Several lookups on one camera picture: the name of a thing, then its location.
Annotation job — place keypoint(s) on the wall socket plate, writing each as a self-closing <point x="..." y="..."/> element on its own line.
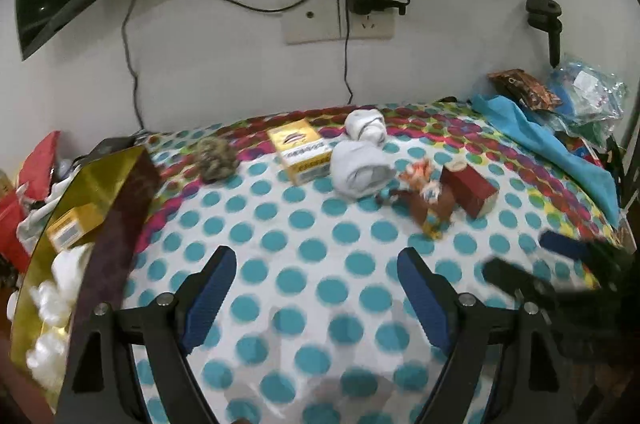
<point x="315" y="22"/>

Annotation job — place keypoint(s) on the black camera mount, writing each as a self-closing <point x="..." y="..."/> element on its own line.
<point x="547" y="22"/>

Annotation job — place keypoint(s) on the pile of white sock rolls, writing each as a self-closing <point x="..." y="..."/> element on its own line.
<point x="55" y="294"/>

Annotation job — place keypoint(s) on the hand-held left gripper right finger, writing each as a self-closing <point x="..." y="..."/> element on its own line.
<point x="425" y="299"/>

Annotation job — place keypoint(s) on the red carton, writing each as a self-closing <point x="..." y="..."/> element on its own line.
<point x="472" y="189"/>

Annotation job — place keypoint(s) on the brown snack packet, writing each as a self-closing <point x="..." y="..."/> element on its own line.
<point x="525" y="88"/>

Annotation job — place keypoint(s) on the yellow and white carton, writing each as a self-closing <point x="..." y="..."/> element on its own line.
<point x="300" y="149"/>

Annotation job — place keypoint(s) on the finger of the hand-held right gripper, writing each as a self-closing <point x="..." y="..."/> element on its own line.
<point x="520" y="283"/>
<point x="565" y="246"/>

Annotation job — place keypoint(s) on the red packaging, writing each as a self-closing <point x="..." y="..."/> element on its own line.
<point x="20" y="214"/>

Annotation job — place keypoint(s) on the camouflage sock ball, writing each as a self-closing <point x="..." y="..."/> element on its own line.
<point x="215" y="160"/>

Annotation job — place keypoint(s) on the polka dot tablecloth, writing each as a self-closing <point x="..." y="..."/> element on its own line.
<point x="320" y="254"/>

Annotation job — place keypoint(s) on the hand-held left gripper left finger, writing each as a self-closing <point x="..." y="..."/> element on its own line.
<point x="210" y="299"/>

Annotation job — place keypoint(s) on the grey white sock roll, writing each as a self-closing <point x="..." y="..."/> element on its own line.
<point x="360" y="169"/>

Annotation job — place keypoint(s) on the colourful toy figure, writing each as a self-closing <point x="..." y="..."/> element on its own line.
<point x="425" y="199"/>

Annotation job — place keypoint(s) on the small yellow carton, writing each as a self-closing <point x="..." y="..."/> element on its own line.
<point x="75" y="226"/>

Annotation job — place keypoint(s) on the blue cloth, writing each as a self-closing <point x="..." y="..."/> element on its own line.
<point x="550" y="144"/>

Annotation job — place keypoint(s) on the gold storage box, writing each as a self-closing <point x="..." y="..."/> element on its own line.
<point x="120" y="204"/>

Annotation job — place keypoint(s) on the clear plastic bag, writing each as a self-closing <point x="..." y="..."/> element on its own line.
<point x="590" y="92"/>

